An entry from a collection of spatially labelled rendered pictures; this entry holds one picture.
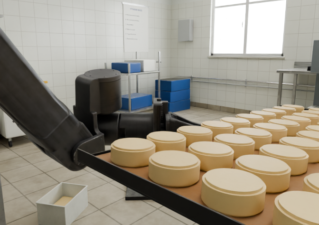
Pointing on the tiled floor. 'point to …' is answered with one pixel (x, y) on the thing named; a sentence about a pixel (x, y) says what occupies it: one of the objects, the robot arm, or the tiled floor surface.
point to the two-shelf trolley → (137, 85)
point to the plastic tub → (62, 204)
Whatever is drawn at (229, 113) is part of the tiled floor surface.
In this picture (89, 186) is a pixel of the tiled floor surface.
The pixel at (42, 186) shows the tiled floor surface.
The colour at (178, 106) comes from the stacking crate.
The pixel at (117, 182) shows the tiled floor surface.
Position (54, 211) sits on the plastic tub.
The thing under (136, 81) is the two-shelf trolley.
